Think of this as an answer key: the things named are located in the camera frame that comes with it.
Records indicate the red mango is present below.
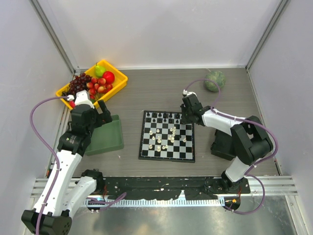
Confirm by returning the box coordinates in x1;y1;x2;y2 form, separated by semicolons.
69;101;75;108

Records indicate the black white chessboard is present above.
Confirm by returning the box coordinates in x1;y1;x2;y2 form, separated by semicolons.
138;110;195;163

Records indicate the white cable duct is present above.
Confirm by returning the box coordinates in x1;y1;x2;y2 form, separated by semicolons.
80;197;225;208

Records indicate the red apple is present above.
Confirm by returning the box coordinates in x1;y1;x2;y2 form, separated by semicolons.
102;71;115;84

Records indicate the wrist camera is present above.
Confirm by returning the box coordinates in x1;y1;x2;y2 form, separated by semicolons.
182;90;197;97
74;90;95;108

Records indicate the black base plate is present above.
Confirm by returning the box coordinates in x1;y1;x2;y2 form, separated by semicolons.
97;176;250;201

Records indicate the green pear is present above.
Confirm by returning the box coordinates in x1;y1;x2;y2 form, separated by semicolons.
95;63;106;78

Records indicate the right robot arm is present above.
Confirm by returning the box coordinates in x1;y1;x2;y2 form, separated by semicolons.
180;91;273;193

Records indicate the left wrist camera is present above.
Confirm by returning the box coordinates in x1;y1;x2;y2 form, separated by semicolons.
74;90;95;108

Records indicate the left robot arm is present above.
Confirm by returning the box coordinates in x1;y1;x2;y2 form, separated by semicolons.
22;101;112;235

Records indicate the green plastic tray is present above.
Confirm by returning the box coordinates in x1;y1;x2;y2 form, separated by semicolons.
85;115;124;156

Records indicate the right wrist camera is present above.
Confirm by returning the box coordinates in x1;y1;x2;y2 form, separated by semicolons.
182;90;197;97

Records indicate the purple grape bunch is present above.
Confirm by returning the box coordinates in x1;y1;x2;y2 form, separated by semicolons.
66;73;91;95

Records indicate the green melon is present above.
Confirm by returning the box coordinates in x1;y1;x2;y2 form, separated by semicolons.
204;71;226;92

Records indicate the white chess piece cluster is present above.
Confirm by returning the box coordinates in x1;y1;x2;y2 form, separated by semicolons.
142;126;192;152

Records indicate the black plastic box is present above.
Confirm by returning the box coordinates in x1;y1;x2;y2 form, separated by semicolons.
210;130;236;161

